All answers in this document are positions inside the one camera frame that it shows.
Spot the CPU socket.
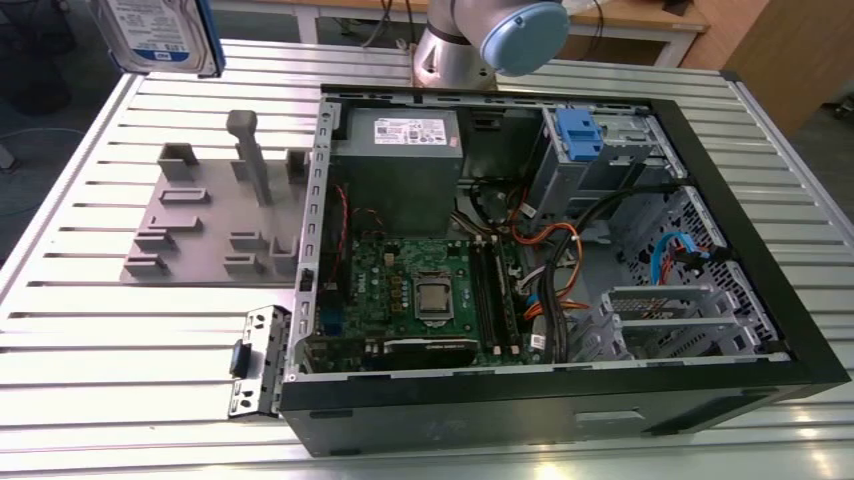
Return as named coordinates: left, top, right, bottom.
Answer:
left=409, top=269, right=463, bottom=328

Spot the black open PC case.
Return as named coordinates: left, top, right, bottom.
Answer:
left=277, top=82, right=853, bottom=459

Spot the metal slot cover bracket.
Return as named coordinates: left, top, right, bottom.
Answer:
left=226, top=303, right=297, bottom=419

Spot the metal drive cage blue latch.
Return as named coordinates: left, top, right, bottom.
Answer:
left=530, top=106, right=689, bottom=217

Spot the grey parts rack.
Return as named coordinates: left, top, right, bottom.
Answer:
left=119, top=109, right=315, bottom=287

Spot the silver CPU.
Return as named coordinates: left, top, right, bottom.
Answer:
left=417, top=284, right=455, bottom=314

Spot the red and black wire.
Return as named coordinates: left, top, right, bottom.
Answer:
left=330, top=182, right=354, bottom=292

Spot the thick black cable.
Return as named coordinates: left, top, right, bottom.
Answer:
left=538, top=184, right=677, bottom=364

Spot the wooden desk white frame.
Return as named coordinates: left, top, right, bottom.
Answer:
left=293, top=0, right=713, bottom=67

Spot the grey power supply unit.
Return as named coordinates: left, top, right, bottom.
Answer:
left=331, top=106, right=466, bottom=240

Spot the RAM stick in slot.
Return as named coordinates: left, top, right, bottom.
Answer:
left=490, top=234, right=526, bottom=354

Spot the metal disk bay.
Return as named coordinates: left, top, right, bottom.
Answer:
left=596, top=283, right=784, bottom=360

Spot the black graphics card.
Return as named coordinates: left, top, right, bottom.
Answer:
left=303, top=335, right=479, bottom=372

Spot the pale floor cable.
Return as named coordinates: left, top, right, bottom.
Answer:
left=0, top=125, right=90, bottom=144

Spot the green motherboard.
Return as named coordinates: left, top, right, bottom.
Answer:
left=315, top=236, right=544, bottom=374

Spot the orange wire bundle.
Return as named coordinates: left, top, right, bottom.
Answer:
left=513, top=222, right=594, bottom=322

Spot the dark office chair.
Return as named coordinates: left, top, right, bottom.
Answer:
left=0, top=0, right=129, bottom=117

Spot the blue data wire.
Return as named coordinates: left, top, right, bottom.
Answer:
left=653, top=231, right=700, bottom=287

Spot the hard disk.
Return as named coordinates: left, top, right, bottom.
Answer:
left=90, top=0, right=227, bottom=79

